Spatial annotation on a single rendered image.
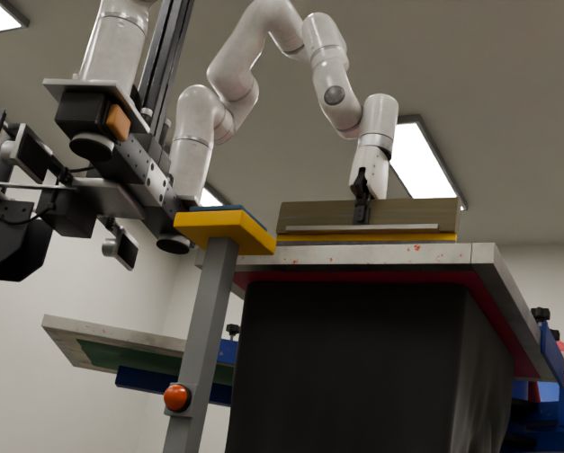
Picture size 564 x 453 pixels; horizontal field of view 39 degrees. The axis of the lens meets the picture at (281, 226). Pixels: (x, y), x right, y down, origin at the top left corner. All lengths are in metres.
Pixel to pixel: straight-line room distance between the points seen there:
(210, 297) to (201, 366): 0.11
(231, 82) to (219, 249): 0.69
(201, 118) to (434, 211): 0.61
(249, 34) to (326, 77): 0.30
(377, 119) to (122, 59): 0.54
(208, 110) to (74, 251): 4.80
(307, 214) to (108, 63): 0.51
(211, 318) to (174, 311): 6.32
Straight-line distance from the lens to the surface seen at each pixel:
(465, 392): 1.46
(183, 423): 1.25
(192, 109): 1.88
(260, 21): 1.94
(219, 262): 1.31
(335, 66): 1.74
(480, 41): 4.27
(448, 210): 1.55
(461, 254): 1.37
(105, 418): 7.02
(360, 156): 1.63
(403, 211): 1.58
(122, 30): 1.49
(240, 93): 1.96
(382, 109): 1.69
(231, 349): 2.36
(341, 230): 1.60
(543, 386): 3.84
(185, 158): 1.82
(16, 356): 6.19
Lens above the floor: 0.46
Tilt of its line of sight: 22 degrees up
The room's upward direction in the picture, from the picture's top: 10 degrees clockwise
